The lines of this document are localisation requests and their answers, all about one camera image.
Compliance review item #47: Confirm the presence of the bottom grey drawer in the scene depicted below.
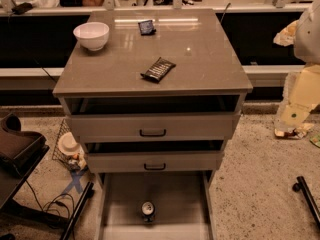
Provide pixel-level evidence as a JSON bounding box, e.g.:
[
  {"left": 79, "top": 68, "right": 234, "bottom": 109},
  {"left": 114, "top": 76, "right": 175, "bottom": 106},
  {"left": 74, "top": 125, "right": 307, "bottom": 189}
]
[{"left": 94, "top": 172, "right": 216, "bottom": 240}]

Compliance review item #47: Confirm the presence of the wire basket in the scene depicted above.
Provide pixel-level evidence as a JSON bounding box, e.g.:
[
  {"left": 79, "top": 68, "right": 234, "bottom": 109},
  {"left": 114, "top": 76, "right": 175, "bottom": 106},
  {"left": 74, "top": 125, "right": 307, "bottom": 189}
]
[{"left": 52, "top": 120, "right": 87, "bottom": 171}]

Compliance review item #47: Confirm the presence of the crumpled snack wrapper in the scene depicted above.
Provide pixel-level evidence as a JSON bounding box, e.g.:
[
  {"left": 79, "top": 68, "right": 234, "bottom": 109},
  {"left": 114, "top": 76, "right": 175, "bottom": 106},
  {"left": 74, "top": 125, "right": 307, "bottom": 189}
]
[{"left": 274, "top": 123, "right": 314, "bottom": 139}]

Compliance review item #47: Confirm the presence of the black device on ledge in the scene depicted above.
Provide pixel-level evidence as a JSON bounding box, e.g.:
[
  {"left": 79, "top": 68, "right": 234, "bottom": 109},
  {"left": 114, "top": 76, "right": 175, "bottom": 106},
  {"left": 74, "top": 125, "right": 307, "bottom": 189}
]
[{"left": 12, "top": 2, "right": 33, "bottom": 15}]

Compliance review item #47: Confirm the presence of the black bar left floor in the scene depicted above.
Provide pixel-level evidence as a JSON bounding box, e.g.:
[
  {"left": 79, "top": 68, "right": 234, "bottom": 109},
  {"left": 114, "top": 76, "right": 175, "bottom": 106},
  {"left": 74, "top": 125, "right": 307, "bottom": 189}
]
[{"left": 59, "top": 182, "right": 94, "bottom": 240}]

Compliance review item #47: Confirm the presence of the black bar right floor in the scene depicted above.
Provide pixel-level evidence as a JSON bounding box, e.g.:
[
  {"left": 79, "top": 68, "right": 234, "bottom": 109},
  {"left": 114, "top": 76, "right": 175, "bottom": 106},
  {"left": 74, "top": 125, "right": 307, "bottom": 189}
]
[{"left": 292, "top": 176, "right": 320, "bottom": 229}]

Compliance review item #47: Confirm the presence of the black striped snack bar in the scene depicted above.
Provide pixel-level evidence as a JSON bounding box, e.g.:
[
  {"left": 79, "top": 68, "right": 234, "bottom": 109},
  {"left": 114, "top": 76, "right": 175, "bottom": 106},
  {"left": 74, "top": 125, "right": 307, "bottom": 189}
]
[{"left": 141, "top": 57, "right": 176, "bottom": 83}]

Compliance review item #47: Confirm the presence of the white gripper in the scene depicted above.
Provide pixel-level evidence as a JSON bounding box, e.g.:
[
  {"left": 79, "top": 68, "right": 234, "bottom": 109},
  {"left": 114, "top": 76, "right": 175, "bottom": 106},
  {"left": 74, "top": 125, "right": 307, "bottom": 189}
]
[{"left": 274, "top": 63, "right": 320, "bottom": 133}]

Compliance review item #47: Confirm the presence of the white bowl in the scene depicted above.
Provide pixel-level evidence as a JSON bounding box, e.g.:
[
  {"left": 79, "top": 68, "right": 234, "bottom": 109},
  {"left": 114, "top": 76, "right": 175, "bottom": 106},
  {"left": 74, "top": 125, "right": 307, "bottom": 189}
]
[{"left": 73, "top": 22, "right": 110, "bottom": 51}]

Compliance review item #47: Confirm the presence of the dark blue snack packet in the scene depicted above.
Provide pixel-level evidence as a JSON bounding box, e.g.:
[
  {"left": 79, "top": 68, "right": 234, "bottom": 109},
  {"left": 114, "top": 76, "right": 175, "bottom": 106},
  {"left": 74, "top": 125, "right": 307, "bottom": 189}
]
[{"left": 138, "top": 20, "right": 156, "bottom": 36}]

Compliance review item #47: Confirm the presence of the black cable on floor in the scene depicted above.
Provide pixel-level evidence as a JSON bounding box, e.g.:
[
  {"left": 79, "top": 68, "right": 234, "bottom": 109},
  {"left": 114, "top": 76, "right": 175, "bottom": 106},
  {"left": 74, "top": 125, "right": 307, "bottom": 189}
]
[{"left": 24, "top": 179, "right": 76, "bottom": 225}]

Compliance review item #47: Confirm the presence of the pepsi can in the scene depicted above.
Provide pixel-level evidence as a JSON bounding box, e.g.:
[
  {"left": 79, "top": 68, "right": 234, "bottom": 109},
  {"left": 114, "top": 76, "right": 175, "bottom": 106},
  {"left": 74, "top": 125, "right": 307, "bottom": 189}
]
[{"left": 141, "top": 201, "right": 156, "bottom": 222}]

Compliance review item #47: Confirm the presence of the dark office chair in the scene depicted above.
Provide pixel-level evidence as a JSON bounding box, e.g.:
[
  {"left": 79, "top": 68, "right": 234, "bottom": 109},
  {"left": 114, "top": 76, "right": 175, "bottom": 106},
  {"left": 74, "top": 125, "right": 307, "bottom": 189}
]
[{"left": 0, "top": 114, "right": 49, "bottom": 208}]

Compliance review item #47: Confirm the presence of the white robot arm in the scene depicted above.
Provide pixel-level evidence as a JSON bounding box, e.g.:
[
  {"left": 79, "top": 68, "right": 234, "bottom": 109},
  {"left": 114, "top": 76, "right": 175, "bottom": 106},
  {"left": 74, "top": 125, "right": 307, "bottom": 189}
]
[{"left": 274, "top": 0, "right": 320, "bottom": 137}]

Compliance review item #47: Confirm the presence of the middle grey drawer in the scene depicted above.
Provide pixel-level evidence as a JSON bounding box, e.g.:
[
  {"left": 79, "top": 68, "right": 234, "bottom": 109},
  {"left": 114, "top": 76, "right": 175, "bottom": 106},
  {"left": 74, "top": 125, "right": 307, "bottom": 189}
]
[{"left": 86, "top": 140, "right": 224, "bottom": 173}]

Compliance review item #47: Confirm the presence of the top grey drawer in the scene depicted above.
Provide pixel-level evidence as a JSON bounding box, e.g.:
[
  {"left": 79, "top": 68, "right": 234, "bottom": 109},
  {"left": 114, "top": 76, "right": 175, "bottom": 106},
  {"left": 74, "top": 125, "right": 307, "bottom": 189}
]
[{"left": 67, "top": 95, "right": 240, "bottom": 143}]

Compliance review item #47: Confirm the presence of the grey drawer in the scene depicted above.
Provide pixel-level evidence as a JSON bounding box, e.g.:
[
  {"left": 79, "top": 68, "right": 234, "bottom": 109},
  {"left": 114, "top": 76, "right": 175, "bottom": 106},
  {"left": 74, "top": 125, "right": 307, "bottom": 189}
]
[
  {"left": 67, "top": 95, "right": 240, "bottom": 143},
  {"left": 86, "top": 140, "right": 224, "bottom": 173},
  {"left": 94, "top": 172, "right": 216, "bottom": 240}
]

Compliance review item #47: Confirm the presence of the black bar floor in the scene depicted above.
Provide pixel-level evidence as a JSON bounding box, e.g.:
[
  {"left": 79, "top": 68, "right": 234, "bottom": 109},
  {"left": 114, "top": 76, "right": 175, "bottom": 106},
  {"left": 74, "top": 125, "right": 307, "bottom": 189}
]
[
  {"left": 292, "top": 176, "right": 320, "bottom": 229},
  {"left": 59, "top": 182, "right": 94, "bottom": 240}
]

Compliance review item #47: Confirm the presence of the green packet on floor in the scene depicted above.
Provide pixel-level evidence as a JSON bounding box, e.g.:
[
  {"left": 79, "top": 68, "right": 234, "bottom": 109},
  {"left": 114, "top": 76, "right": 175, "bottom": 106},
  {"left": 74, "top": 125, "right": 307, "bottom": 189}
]
[{"left": 310, "top": 134, "right": 320, "bottom": 148}]

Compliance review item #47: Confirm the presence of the grey drawer cabinet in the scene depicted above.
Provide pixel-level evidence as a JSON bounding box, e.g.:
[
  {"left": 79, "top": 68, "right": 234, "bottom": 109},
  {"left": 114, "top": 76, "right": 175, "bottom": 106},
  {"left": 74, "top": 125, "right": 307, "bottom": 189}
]
[{"left": 52, "top": 8, "right": 254, "bottom": 240}]

